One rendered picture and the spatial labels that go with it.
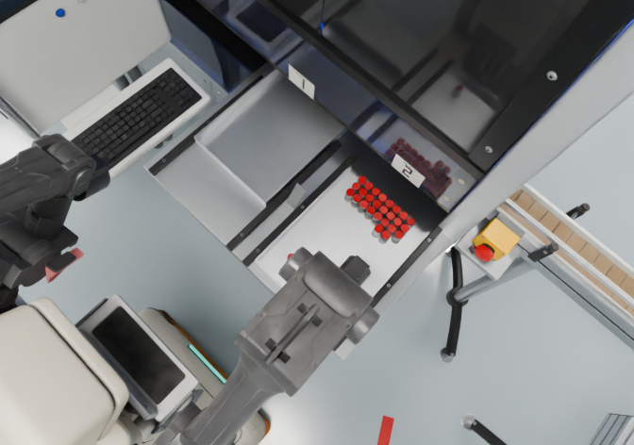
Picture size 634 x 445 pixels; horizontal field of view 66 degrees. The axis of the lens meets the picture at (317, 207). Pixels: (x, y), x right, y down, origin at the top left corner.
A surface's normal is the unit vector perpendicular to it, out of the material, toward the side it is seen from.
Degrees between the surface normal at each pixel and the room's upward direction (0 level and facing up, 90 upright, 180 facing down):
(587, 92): 90
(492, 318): 0
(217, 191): 0
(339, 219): 0
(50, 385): 43
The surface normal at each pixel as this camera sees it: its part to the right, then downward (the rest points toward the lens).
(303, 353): 0.17, -0.40
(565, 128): -0.68, 0.68
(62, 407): 0.50, -0.70
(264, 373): -0.54, 0.44
